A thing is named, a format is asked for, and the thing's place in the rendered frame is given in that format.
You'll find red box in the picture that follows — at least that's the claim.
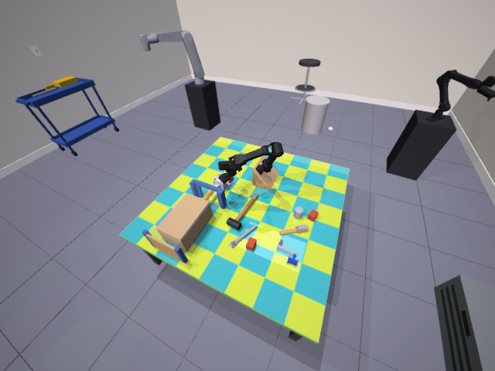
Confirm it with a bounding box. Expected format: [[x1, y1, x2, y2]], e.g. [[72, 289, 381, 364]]
[[307, 209, 319, 222], [246, 237, 257, 251]]

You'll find mallet with wooden handle and black head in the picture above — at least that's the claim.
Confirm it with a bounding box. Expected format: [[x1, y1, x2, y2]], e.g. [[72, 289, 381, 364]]
[[226, 193, 258, 230]]

